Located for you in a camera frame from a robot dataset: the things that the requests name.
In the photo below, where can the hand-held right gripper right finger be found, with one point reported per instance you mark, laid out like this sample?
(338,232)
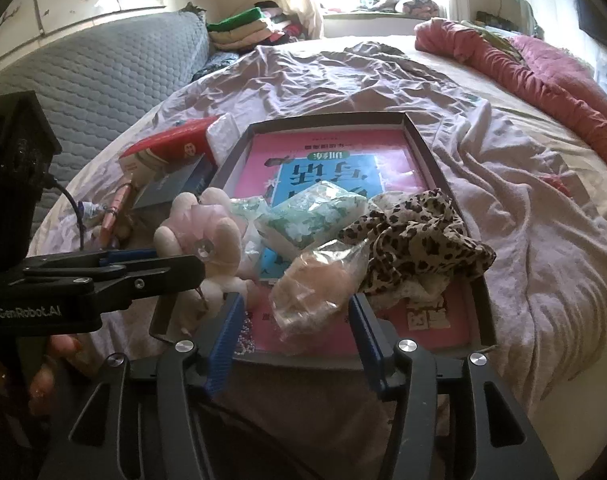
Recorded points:
(368,345)

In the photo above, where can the white fluffy scrunchie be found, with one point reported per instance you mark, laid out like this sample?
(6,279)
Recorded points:
(418,292)

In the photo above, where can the leopard print cloth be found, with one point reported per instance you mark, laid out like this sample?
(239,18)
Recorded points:
(423,240)

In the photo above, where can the grey quilted headboard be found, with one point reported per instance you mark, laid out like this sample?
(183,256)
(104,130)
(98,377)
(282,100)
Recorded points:
(108,85)

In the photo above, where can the dark hardcover book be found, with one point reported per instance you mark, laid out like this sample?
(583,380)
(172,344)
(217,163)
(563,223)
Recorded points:
(173,185)

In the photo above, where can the pink pen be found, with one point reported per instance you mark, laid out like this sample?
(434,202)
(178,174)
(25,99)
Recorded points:
(118,205)

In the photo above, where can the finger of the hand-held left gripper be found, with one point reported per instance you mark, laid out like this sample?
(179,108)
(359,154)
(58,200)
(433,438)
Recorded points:
(83,265)
(153,275)

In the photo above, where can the stack of folded clothes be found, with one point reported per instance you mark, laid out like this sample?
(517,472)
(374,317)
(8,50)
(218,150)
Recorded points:
(238,30)

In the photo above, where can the green floral tissue pack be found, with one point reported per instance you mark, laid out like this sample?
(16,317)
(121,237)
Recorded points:
(308,215)

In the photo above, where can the white rounded chair back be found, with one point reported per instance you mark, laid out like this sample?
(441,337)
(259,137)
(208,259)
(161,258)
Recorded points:
(516,10)

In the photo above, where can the red white tissue pack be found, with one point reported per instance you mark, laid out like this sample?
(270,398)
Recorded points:
(168,142)

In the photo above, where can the pink blanket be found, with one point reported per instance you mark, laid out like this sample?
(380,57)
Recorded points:
(483,55)

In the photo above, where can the white purple tube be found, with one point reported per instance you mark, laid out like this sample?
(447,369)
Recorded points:
(93,208)

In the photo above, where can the purple wrinkled bed sheet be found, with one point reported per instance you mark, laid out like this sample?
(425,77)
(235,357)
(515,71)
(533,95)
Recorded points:
(333,80)

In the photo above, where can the pink sponge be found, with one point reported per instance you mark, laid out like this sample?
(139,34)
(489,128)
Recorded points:
(313,280)

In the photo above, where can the pink blue picture book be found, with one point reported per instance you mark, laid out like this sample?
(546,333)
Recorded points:
(278,150)

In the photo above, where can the grey shallow cardboard box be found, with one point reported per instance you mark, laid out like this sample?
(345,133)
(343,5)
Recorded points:
(428,160)

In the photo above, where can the dark patterned cloth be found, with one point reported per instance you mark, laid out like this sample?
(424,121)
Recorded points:
(213,65)

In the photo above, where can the pile of patterned bedding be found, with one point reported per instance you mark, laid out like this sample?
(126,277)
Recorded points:
(418,7)

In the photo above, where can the pink white plush flower toy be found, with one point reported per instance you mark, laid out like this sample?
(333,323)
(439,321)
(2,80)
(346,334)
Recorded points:
(203,230)

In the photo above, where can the person's left hand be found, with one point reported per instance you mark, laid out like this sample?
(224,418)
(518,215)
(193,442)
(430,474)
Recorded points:
(58,350)

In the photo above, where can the green cloth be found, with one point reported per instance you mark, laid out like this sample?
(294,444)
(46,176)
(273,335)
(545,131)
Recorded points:
(493,35)

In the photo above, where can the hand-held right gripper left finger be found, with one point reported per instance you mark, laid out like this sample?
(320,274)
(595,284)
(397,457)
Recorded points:
(223,350)

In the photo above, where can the green window seat mat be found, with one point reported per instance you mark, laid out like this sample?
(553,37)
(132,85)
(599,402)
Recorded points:
(363,15)

